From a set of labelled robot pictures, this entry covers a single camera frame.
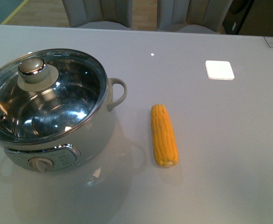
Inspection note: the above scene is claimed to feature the yellow corn cob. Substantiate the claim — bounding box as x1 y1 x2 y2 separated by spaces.
150 104 179 168

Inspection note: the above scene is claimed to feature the right beige chair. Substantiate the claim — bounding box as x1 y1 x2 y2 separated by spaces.
157 0 232 34

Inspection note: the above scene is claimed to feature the left beige chair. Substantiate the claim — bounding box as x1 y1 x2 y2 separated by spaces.
63 0 132 30

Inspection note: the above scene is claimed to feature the glass pot lid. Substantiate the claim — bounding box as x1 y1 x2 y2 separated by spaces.
0 49 108 144

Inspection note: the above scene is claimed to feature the dark cabinet in background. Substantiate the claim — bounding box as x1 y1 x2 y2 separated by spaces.
223 0 254 35

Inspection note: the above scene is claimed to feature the beige chair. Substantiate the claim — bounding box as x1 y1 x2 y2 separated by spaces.
157 0 232 34
63 0 132 30

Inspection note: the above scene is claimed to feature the white electric cooking pot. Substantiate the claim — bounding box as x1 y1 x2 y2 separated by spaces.
0 57 127 172

